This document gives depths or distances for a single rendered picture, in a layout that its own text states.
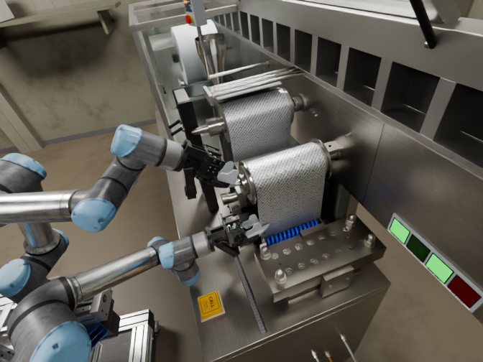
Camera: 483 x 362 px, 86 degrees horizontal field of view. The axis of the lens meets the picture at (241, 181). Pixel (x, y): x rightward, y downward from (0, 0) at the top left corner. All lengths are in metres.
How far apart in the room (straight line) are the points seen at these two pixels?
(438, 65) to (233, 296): 0.85
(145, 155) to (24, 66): 3.86
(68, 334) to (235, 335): 0.47
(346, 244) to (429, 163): 0.40
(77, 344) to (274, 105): 0.85
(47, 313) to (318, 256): 0.74
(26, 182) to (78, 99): 3.45
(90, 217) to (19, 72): 3.96
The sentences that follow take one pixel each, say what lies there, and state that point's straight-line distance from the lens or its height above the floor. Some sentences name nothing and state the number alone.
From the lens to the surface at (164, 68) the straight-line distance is 1.63.
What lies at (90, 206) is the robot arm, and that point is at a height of 1.44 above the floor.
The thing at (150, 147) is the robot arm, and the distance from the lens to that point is 0.65.
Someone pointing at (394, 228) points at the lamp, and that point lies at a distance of 0.84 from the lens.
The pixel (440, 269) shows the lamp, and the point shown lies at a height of 1.19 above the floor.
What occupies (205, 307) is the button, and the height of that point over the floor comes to 0.92.
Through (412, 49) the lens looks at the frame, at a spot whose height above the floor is 1.61.
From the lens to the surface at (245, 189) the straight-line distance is 0.79.
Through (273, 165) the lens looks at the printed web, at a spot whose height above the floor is 1.31.
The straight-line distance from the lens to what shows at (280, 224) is 0.93.
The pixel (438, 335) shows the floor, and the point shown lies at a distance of 2.10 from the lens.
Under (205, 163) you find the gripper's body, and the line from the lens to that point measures 0.69.
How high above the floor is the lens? 1.79
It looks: 41 degrees down
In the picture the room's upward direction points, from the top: 9 degrees counter-clockwise
